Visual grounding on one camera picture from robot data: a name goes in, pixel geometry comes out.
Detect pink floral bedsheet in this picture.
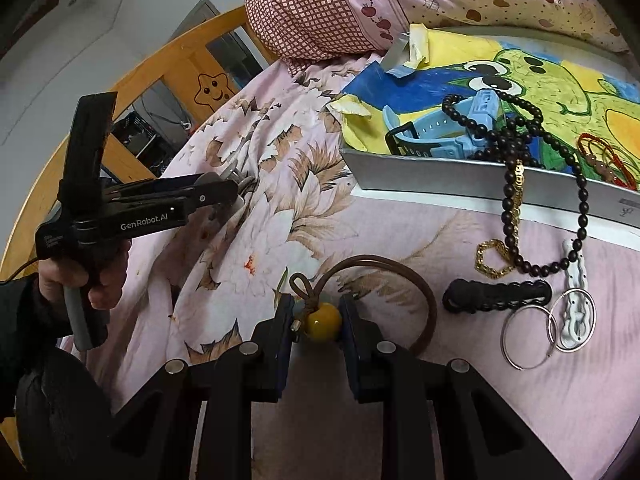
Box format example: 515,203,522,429
60,52,640,480

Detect brown cord with yellow bead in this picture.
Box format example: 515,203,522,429
287,255,439,357

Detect white chain bracelet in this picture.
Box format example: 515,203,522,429
552,239,589,351

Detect black ridged bracelet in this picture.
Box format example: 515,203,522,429
442,279,553,314

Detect dark storage basket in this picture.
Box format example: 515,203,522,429
112,112,174,177

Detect grey box with frog drawing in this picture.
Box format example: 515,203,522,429
339,25,640,233

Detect gold chain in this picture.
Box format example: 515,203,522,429
475,159,527,282

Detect black bead necklace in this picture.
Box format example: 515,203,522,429
441,91,594,277

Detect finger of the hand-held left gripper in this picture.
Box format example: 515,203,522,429
162,172,223,192
185,180,241,209

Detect person's leg in dark jeans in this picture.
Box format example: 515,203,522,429
14,345,128,480

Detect frog drawing sheet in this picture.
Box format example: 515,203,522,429
327,24,640,192

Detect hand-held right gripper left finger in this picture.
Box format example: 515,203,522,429
107,292,297,480

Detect silver hoop earring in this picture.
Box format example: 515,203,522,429
501,305,559,372
547,287,597,354

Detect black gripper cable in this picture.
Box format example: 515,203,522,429
0,257,42,285

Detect light blue wrist watch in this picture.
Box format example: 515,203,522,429
384,89,502,162

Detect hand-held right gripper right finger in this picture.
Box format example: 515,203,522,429
339,293,571,480

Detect red string bracelets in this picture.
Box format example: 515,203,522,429
577,132,639,189

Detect wooden bed side rail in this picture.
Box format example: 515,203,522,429
0,5,279,281

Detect person's left hand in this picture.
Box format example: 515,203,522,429
39,237,132,311

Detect person's left forearm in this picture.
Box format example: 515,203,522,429
0,275,76,416

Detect white paper sheet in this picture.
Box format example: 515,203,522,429
352,187,640,252

